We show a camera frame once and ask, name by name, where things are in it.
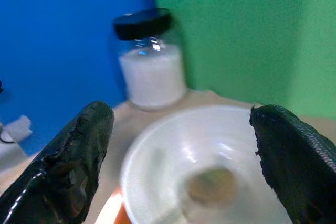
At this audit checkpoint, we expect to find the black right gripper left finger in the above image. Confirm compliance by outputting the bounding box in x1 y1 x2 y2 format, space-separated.
0 101 115 224

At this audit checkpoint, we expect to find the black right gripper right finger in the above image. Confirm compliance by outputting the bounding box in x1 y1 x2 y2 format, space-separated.
248 104 336 224

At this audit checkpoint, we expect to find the white foam block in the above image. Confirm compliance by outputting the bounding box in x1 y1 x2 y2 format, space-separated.
4 115 33 142

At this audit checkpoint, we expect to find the white paper cup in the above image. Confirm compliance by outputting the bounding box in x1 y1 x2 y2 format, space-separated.
114 105 295 224

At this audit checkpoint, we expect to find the glass jar with white powder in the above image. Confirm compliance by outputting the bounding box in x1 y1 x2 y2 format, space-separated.
110 28 187 111

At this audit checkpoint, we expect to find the black jar lid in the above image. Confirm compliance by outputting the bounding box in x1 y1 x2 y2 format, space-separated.
113 8 173 41

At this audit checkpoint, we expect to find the grey box with black cable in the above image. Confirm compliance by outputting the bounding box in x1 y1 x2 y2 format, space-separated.
0 123 28 174

